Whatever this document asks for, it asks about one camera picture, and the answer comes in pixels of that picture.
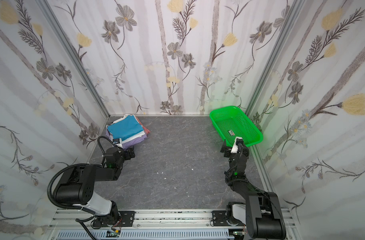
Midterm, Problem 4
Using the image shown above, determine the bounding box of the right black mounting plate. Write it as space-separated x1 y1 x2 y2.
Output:
210 210 230 227

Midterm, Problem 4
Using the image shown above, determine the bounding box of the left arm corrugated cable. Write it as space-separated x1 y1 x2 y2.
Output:
47 162 96 215

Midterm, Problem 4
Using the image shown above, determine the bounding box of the white slotted cable duct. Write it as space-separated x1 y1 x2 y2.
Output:
56 229 235 240

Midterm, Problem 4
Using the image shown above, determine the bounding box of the green plastic basket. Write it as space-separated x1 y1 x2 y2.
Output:
209 106 263 147

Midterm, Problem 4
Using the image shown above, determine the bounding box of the black mounting plate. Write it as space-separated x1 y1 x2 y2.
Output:
91 211 135 229
210 210 230 227

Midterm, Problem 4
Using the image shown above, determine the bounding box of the red folded shirt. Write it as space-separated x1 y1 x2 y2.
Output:
136 117 150 135

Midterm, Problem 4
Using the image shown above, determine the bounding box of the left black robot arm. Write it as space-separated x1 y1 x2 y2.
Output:
47 147 135 228

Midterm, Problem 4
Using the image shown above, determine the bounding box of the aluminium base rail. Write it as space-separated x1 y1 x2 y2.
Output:
47 209 297 240

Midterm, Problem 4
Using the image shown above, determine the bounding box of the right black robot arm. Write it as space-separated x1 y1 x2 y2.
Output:
220 137 286 240

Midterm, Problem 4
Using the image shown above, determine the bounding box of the blue t shirt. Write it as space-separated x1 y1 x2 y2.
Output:
106 114 144 142

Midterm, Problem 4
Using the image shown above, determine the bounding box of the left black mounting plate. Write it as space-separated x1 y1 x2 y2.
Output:
91 211 135 229

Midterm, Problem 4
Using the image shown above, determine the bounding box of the white black folded shirt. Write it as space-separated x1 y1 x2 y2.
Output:
108 113 146 145

